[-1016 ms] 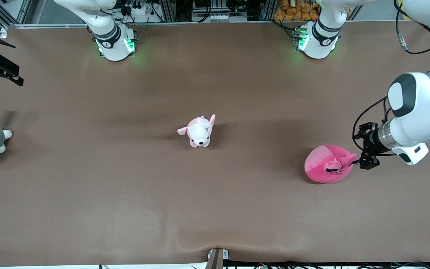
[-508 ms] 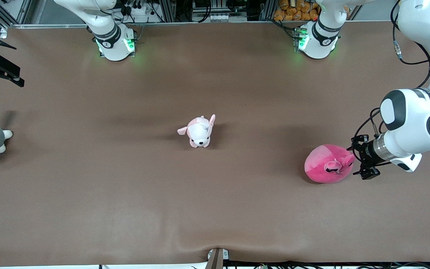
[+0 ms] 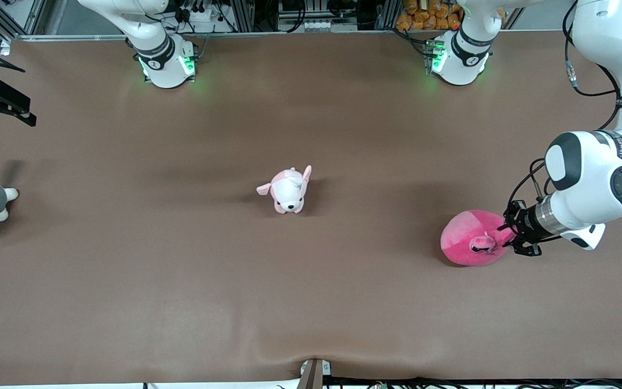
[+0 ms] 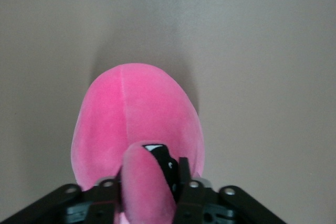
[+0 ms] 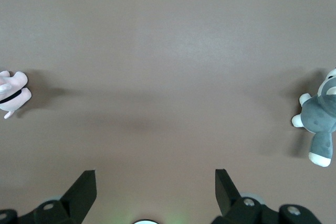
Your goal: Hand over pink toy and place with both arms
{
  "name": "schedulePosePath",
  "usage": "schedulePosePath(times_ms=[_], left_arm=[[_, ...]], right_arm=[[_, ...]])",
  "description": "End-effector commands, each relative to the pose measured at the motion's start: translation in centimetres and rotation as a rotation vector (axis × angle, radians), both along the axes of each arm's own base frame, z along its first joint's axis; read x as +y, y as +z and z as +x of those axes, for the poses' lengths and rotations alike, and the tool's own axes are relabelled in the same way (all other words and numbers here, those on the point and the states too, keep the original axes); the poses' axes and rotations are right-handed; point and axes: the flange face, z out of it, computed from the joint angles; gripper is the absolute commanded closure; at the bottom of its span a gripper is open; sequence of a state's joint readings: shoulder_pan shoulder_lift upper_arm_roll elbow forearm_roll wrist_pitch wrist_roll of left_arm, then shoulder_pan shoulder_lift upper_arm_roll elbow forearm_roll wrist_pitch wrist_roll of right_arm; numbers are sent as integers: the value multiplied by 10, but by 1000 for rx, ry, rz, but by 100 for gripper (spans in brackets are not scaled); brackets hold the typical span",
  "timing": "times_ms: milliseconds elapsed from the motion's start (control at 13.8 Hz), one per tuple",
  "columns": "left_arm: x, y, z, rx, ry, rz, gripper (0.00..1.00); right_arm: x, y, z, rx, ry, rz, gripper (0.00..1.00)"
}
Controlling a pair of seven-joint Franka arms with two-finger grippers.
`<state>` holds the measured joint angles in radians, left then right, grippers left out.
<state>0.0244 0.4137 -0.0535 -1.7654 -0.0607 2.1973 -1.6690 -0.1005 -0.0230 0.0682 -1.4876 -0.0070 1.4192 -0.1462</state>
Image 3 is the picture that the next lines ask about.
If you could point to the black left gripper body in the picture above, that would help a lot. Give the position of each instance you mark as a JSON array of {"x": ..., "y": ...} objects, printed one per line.
[{"x": 526, "y": 223}]

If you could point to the round hot pink plush toy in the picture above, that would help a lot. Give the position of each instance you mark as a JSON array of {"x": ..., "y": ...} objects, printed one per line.
[{"x": 465, "y": 243}]

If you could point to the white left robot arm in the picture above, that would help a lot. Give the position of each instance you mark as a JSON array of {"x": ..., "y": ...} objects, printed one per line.
[{"x": 586, "y": 173}]

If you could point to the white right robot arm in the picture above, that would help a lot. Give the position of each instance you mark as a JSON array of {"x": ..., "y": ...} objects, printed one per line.
[{"x": 162, "y": 59}]

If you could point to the brown table cover cloth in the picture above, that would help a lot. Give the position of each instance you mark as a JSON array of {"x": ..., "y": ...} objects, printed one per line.
[{"x": 311, "y": 302}]

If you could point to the bag of orange toys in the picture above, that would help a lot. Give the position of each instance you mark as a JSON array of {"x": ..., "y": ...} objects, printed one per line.
[{"x": 430, "y": 15}]

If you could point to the pale pink plush dog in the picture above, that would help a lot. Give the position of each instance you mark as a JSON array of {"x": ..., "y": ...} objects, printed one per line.
[{"x": 288, "y": 192}]

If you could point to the metal table edge clamp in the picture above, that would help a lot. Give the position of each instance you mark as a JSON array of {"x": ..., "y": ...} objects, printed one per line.
[{"x": 312, "y": 374}]

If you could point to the white power strip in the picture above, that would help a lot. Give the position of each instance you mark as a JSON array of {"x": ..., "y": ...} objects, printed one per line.
[{"x": 319, "y": 25}]

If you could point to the aluminium table frame rail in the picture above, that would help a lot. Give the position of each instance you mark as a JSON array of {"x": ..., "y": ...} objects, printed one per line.
[{"x": 89, "y": 36}]

